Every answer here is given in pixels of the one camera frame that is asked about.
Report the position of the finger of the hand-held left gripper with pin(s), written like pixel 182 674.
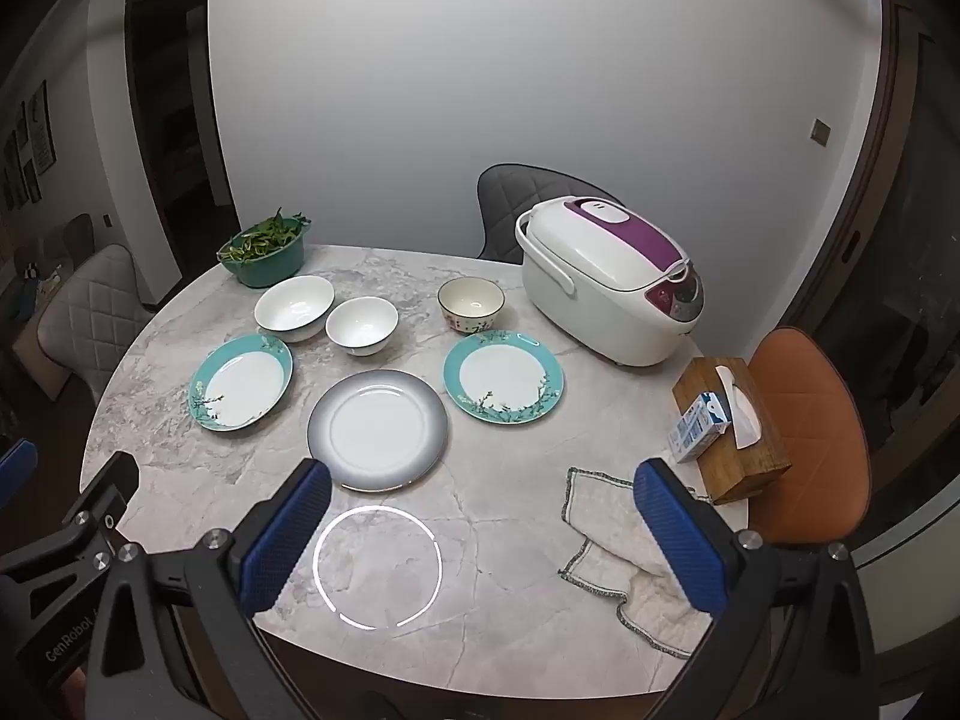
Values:
pixel 112 484
pixel 15 461

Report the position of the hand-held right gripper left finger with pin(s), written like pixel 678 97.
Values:
pixel 285 540

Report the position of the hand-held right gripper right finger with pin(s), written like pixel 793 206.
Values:
pixel 682 540

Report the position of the grey rimmed white plate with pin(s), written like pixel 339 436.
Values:
pixel 379 427

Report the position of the teal floral plate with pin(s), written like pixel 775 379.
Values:
pixel 240 386
pixel 502 379

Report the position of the small white bowl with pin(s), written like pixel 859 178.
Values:
pixel 360 326

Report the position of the large white bowl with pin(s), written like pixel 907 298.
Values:
pixel 292 307

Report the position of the cream floral bowl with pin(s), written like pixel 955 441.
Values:
pixel 469 300

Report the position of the white dish cloth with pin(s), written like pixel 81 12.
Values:
pixel 615 540

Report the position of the wooden tissue box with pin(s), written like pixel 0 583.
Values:
pixel 750 474

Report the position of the blue white milk carton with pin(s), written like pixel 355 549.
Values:
pixel 694 431

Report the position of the white tissue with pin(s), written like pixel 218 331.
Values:
pixel 742 420

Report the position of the orange chair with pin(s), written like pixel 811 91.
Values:
pixel 810 420

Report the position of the green plastic basin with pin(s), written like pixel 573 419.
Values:
pixel 266 270

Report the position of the white purple rice cooker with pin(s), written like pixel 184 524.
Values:
pixel 600 285

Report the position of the dark grey quilted chair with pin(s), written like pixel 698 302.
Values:
pixel 510 202

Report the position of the dark wooden doorway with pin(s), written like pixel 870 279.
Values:
pixel 172 105

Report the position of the wall picture frame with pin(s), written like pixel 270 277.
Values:
pixel 41 127

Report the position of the wall switch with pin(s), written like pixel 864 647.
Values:
pixel 820 130

